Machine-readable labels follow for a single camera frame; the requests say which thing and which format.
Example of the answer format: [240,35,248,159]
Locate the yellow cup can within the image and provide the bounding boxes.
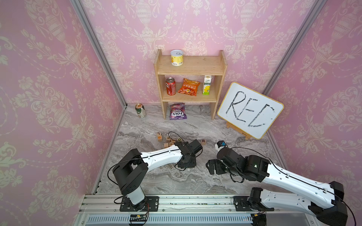
[171,50,183,66]

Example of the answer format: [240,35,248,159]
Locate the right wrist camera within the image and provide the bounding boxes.
[215,140,228,151]

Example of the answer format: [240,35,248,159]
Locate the wooden shelf unit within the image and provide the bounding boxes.
[154,50,228,120]

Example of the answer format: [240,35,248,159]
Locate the wooden block letter B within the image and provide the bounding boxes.
[156,132,163,142]

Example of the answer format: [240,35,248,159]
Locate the white board yellow rim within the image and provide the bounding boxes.
[217,82,284,139]

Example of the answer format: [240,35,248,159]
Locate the yellow green drink carton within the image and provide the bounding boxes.
[202,75,212,95]

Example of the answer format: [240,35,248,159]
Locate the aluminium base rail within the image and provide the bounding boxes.
[74,194,322,226]

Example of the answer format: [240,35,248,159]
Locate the orange snack bag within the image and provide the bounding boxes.
[178,78,200,96]

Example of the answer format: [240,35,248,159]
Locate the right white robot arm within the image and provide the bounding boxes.
[206,144,348,226]

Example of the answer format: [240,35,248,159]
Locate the green white can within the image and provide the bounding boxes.
[135,104,146,118]

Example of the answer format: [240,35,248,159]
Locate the wooden board easel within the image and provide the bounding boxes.
[226,122,251,140]

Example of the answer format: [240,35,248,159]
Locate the red soda can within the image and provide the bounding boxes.
[166,77,176,96]

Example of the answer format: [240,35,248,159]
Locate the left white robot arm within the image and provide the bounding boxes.
[112,140,203,209]

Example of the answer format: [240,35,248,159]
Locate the purple snack bag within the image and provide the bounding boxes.
[170,103,187,120]

